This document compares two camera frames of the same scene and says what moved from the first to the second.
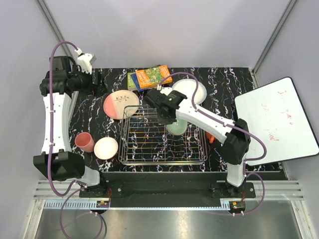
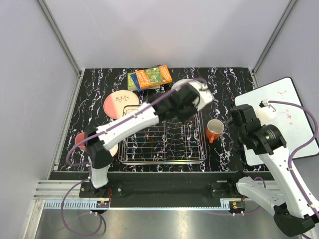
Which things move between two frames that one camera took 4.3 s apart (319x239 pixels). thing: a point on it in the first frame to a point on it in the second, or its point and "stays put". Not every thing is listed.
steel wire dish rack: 144,141 stays put
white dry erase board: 274,113 stays put
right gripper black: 163,121 to 231,120
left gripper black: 99,88 to 194,109
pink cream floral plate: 121,104 stays put
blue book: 135,80 stays put
